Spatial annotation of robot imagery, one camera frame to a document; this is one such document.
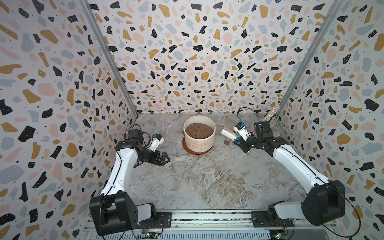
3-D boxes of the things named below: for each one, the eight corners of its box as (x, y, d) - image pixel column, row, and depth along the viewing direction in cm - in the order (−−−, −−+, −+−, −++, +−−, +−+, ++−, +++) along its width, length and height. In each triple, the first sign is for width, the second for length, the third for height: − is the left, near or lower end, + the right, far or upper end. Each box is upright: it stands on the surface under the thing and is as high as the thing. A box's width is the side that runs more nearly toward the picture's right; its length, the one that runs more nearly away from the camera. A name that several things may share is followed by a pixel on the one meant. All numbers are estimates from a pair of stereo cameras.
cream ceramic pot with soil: (184, 154, 99) (182, 140, 87) (186, 130, 113) (184, 115, 100) (214, 155, 100) (216, 140, 87) (212, 131, 113) (214, 115, 100)
